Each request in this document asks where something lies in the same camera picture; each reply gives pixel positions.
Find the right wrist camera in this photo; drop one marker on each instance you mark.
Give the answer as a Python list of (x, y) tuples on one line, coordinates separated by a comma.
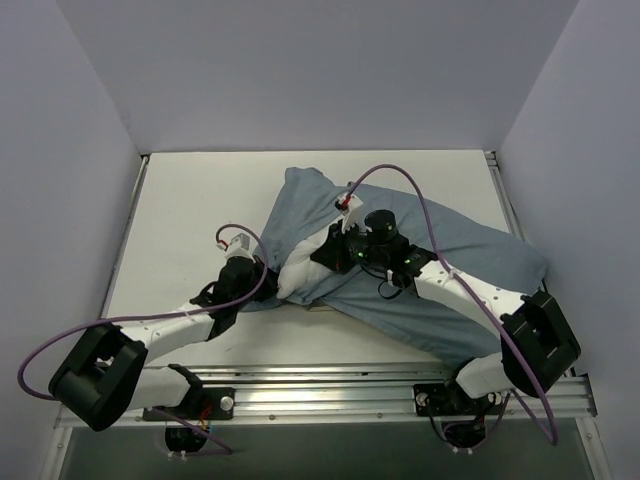
[(350, 208)]

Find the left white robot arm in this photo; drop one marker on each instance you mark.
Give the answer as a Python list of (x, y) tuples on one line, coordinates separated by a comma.
[(104, 375)]

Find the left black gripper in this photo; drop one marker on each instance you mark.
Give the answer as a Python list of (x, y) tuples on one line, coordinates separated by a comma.
[(261, 279)]

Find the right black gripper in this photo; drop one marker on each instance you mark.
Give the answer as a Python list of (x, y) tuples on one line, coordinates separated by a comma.
[(330, 250)]

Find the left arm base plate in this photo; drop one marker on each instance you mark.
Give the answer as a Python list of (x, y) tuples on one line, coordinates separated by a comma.
[(215, 403)]

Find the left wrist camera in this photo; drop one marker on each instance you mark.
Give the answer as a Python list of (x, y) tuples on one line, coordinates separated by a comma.
[(238, 246)]

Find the striped blue beige pillowcase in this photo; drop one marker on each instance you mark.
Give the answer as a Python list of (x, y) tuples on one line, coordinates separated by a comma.
[(306, 205)]

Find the aluminium rail frame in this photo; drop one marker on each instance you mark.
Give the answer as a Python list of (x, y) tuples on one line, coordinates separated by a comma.
[(286, 364)]

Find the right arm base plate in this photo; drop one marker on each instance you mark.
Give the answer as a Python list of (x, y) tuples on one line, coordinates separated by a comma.
[(444, 400)]

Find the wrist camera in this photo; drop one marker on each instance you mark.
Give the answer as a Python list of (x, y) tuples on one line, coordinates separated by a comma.
[(238, 246), (350, 208)]

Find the white pillow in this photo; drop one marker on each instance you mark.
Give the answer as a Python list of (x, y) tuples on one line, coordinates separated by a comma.
[(299, 269)]

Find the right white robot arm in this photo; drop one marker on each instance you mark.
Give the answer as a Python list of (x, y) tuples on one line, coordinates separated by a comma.
[(537, 343)]

